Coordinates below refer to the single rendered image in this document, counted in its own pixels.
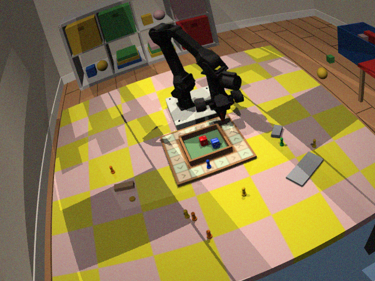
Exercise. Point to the tan rectangular block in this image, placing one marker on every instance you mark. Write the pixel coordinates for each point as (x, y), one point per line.
(124, 186)

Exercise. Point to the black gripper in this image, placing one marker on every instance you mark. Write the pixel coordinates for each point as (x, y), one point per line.
(201, 104)

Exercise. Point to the dark blue die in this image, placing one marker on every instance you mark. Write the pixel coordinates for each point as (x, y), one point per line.
(215, 143)

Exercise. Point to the blue pawn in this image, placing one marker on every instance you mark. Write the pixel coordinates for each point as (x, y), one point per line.
(208, 164)

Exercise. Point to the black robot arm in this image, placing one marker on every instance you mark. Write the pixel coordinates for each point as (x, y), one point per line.
(208, 60)

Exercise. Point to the red die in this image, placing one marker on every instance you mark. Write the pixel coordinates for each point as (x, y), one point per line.
(203, 140)

